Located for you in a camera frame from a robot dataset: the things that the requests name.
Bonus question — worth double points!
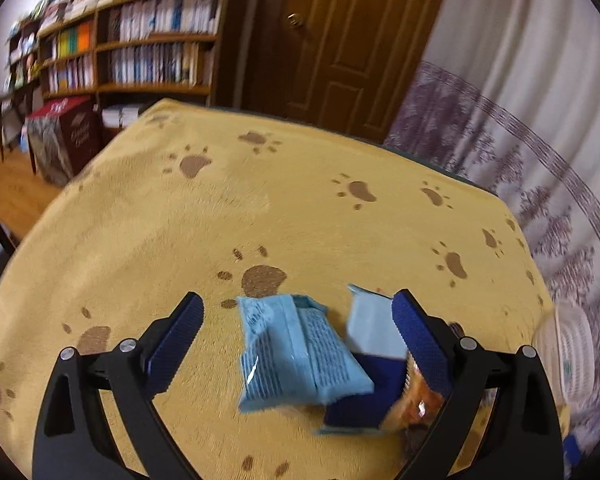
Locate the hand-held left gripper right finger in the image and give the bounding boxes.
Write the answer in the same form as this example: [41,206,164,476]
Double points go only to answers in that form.
[380,288,566,480]

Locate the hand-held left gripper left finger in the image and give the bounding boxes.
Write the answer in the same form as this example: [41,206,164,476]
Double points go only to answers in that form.
[32,291,206,480]

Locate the dark blue snack packet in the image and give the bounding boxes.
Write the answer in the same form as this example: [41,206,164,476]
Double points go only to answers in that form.
[316,284,411,436]

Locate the orange snack packet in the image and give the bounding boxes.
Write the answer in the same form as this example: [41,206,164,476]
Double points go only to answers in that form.
[380,355,448,436]

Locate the light blue snack packet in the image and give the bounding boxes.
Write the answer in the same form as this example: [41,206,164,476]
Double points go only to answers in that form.
[236,294,376,415]

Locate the white plastic basket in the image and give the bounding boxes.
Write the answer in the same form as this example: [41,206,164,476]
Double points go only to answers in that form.
[532,300,597,408]

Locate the yellow paw-print blanket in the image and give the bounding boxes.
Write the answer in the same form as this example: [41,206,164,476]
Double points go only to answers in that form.
[0,97,576,480]

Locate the red cardboard box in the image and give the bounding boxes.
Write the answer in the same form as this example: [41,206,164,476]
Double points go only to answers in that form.
[26,95,103,188]

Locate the white curtain with purple pattern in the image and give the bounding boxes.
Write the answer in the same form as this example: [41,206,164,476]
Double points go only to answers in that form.
[382,0,600,441]

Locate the small wooden side table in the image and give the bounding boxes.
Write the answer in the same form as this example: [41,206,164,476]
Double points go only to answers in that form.
[0,80,43,176]

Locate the brown wooden door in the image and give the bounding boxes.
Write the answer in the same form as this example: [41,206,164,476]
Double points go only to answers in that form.
[252,0,456,143]

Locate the wooden bookshelf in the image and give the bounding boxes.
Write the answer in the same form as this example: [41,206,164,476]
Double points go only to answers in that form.
[5,0,251,108]

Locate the rows of books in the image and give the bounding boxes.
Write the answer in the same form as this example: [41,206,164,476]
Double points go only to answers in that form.
[7,0,221,91]

